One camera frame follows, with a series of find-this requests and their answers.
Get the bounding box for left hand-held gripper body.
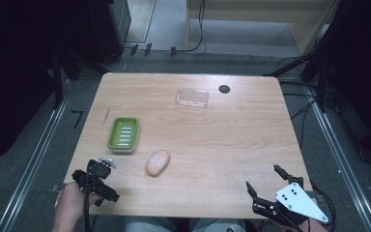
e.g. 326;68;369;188
71;157;121;208

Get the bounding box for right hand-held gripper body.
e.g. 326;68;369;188
251;174;330;227

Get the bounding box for green soap dish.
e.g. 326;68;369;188
106;116;141;154

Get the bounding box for pink soap bar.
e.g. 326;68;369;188
144;149;171;178

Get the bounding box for clear plastic lid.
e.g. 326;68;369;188
176;87;210;109

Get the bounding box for person's right hand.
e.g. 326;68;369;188
281;221;329;232

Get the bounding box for person's left hand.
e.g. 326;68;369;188
55;181;101;227

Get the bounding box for person's legs in jeans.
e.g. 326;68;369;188
121;217;246;232

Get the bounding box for black metal stand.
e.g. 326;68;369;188
49;47;81;110
264;0;352;114

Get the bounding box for dark cabinet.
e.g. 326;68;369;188
86;0;132;66

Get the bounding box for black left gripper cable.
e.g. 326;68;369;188
82;167;93;232

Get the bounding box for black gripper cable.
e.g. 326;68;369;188
310;182;337;232
82;167;93;232

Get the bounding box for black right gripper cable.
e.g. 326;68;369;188
310;182;337;232

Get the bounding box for black floor cable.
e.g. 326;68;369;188
282;92;318;150

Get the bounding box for metal floor rail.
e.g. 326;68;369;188
0;80;73;232
305;86;371;232

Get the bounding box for white floor cable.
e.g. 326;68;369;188
103;47;133;73

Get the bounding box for black hanging cable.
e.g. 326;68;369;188
173;0;206;54

